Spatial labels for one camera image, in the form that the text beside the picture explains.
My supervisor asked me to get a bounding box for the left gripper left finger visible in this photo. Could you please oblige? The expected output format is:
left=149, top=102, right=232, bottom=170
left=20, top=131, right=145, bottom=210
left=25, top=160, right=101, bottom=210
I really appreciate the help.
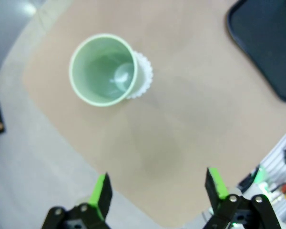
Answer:
left=41, top=173, right=113, bottom=229

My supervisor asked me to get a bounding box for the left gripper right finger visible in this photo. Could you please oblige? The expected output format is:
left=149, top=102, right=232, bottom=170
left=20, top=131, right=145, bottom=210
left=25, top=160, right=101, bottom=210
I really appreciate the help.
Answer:
left=204, top=167, right=282, bottom=229

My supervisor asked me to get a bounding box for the pale green cup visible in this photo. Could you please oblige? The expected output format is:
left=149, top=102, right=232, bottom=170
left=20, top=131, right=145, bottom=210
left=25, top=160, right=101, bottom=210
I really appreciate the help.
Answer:
left=69, top=34, right=146, bottom=107

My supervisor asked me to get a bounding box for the white scalloped coaster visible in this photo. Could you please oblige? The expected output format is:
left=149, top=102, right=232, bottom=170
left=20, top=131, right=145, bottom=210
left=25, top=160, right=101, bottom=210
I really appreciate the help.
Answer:
left=126, top=51, right=154, bottom=99

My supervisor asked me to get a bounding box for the dark plastic tray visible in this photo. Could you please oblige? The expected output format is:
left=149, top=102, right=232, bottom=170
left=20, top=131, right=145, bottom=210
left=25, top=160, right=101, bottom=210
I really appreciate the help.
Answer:
left=226, top=0, right=286, bottom=103

